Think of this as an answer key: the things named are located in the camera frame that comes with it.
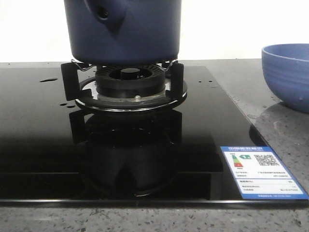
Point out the black round gas burner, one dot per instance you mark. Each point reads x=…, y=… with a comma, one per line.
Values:
x=127, y=82

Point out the black glass gas stove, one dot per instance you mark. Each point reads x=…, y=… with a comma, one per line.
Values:
x=54, y=154

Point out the dark blue cooking pot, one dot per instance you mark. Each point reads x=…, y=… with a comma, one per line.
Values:
x=124, y=32

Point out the light blue plastic bowl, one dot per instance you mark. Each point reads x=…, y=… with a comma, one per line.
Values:
x=286, y=72

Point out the blue energy label sticker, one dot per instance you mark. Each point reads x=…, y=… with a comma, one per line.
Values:
x=261, y=175

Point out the black metal pot support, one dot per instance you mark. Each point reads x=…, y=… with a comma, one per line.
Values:
x=86, y=95

